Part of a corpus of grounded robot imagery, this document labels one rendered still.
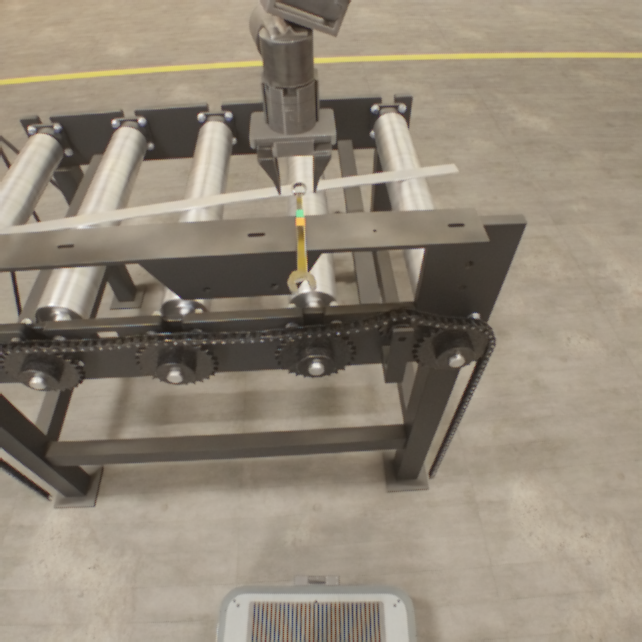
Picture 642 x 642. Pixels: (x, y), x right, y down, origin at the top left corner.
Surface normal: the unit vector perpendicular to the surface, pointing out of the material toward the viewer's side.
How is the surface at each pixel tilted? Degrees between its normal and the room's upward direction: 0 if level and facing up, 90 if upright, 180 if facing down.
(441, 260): 90
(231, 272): 90
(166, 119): 90
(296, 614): 0
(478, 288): 90
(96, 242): 0
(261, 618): 0
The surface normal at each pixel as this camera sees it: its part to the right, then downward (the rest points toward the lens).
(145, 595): -0.02, -0.62
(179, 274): 0.05, 0.78
